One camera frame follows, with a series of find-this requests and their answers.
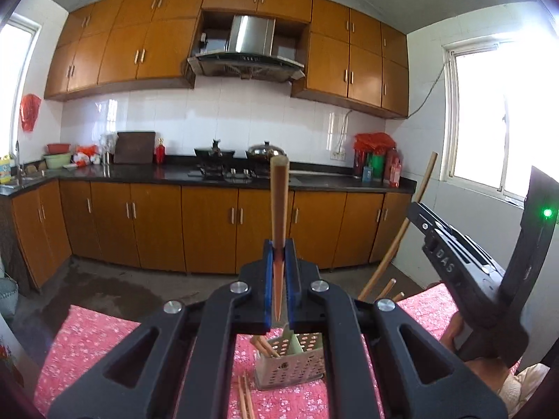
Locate wooden chopstick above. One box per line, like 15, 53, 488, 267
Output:
270, 155, 289, 321
357, 152, 439, 301

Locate right kitchen window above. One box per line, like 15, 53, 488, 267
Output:
443, 29, 558, 200

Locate kitchen window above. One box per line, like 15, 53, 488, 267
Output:
0, 13, 40, 158
443, 29, 558, 200

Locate left kitchen window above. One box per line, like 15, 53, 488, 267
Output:
0, 13, 40, 158

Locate person's right hand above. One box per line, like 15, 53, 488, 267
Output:
440, 312, 510, 392

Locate chopstick in holder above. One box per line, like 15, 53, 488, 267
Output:
250, 335, 281, 358
391, 292, 406, 303
376, 278, 397, 300

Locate black gas stove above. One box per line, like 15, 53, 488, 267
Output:
188, 164, 270, 184

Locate beige perforated utensil holder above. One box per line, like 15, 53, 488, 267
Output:
254, 326, 325, 391

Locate wok with steel lid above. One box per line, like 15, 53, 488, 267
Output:
245, 141, 285, 161

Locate black wok on stove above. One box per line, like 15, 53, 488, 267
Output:
194, 139, 235, 160

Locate orange lower base cabinets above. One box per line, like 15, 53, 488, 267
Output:
7, 181, 411, 288

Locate small red bottle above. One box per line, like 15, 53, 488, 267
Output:
154, 138, 166, 164

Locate red condiment bottles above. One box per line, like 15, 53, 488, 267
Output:
384, 148, 402, 187

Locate chopstick lying on cloth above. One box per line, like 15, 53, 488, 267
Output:
237, 375, 249, 419

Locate red plastic bag on counter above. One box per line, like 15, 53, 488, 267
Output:
354, 132, 396, 155

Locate dark wooden cutting board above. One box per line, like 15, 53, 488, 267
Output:
114, 132, 155, 164

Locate black stone countertop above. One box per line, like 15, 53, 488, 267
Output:
1, 156, 417, 198

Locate steel range hood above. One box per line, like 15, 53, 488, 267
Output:
188, 12, 306, 83

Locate pink floral tablecloth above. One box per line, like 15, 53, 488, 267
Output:
33, 282, 523, 419

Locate green plastic basin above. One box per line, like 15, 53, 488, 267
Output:
44, 152, 72, 169

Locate grey waste bin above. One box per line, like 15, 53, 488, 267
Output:
0, 276, 19, 320

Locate red bag hanging on wall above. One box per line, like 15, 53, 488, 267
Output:
19, 94, 42, 133

